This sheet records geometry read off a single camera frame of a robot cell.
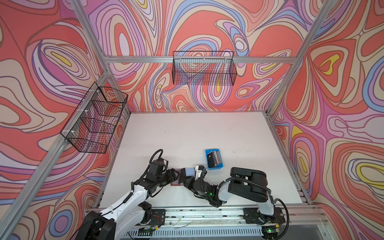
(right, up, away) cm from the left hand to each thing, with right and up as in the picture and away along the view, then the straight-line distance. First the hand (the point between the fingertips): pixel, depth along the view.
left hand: (179, 174), depth 85 cm
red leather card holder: (-2, -4, -1) cm, 5 cm away
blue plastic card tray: (+18, +12, +8) cm, 23 cm away
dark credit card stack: (+21, +8, +5) cm, 23 cm away
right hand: (+1, -4, 0) cm, 4 cm away
